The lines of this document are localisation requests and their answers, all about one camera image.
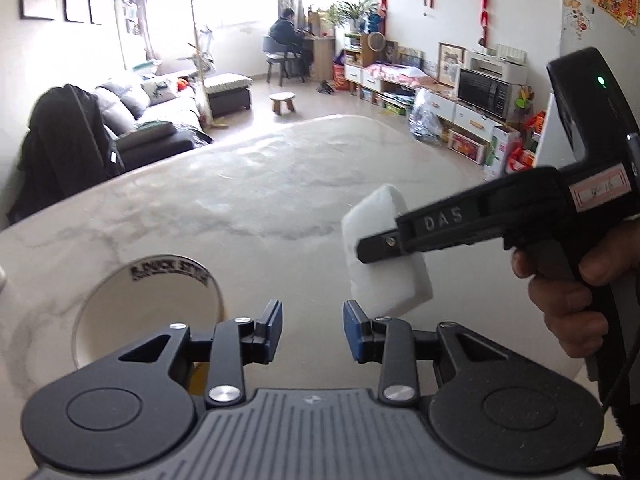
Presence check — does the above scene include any grey sofa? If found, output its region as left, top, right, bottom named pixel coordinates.
left=95, top=67, right=216, bottom=171

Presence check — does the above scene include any grey armchair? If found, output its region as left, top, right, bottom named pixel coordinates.
left=262, top=35, right=301, bottom=86

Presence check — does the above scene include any white tall bookshelf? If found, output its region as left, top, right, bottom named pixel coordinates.
left=111, top=0, right=148, bottom=73

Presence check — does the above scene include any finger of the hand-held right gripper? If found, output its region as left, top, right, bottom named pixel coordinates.
left=356, top=230, right=417, bottom=266

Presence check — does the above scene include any white sponge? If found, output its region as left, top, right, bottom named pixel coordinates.
left=341, top=184, right=434, bottom=317

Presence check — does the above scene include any deer print cushion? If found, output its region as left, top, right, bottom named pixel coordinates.
left=141, top=77, right=177, bottom=101

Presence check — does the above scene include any checked ottoman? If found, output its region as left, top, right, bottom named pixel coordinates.
left=204, top=73, right=254, bottom=118

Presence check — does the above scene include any clear plastic bag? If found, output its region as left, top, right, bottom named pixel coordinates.
left=408, top=86, right=447, bottom=147

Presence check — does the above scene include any black jacket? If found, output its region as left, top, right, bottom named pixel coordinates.
left=6, top=84, right=126, bottom=228

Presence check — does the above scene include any person's right hand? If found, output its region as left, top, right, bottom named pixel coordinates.
left=511, top=217, right=640, bottom=362

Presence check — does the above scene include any red gift bag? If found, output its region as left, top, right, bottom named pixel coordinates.
left=506, top=149, right=540, bottom=177

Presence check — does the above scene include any white office chair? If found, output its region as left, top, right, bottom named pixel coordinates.
left=192, top=30, right=218, bottom=78

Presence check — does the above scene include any yellow duck bowl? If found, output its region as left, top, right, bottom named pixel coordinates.
left=71, top=254, right=227, bottom=396

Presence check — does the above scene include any wooden desk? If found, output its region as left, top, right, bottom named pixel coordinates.
left=307, top=10, right=337, bottom=81

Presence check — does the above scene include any white printer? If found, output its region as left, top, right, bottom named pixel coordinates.
left=469, top=50, right=528, bottom=85

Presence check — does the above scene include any green potted plant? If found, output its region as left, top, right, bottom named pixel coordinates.
left=320, top=0, right=381, bottom=31

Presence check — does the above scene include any pink floral cloth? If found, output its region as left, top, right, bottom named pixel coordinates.
left=366, top=61, right=437, bottom=82

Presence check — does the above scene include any wooden coat rack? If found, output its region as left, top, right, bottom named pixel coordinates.
left=185, top=0, right=230, bottom=130

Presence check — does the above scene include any small wooden stool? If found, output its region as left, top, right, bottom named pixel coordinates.
left=269, top=91, right=297, bottom=116

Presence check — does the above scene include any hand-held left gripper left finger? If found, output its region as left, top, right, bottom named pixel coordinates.
left=119, top=300, right=284, bottom=406

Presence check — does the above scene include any white green carton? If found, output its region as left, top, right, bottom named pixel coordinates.
left=482, top=124, right=522, bottom=182

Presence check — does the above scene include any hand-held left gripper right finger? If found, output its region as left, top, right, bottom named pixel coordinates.
left=342, top=300, right=518, bottom=405

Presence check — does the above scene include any wooden shelf cabinet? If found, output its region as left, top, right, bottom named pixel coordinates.
left=342, top=32, right=396, bottom=86

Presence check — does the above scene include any black microwave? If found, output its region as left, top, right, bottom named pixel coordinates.
left=457, top=67, right=516, bottom=121

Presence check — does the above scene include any white low cabinet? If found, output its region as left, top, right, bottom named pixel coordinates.
left=360, top=62, right=516, bottom=146

